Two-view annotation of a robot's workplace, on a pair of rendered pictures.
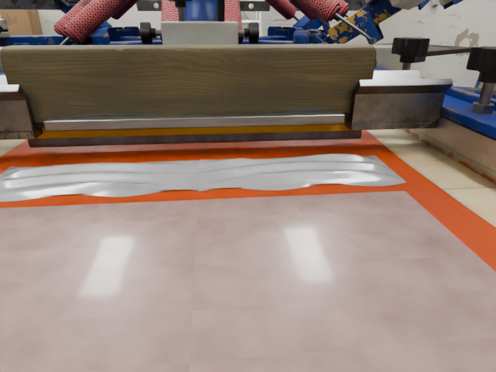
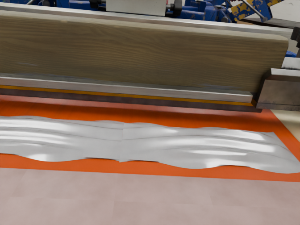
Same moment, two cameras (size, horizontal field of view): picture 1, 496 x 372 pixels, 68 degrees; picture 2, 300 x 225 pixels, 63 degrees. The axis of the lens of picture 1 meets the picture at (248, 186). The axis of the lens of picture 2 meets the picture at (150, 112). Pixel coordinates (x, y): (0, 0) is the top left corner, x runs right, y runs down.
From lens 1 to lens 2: 10 cm
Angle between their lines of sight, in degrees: 3
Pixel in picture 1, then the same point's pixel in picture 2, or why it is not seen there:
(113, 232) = (31, 213)
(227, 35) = (157, 8)
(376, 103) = (281, 89)
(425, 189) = not seen: outside the picture
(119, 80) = (62, 47)
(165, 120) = (98, 85)
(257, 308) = not seen: outside the picture
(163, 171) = (91, 134)
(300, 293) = not seen: outside the picture
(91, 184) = (24, 146)
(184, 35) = (123, 5)
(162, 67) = (99, 40)
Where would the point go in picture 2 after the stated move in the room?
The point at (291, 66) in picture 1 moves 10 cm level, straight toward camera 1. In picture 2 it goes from (212, 50) to (217, 79)
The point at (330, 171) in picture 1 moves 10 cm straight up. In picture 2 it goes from (239, 152) to (271, 50)
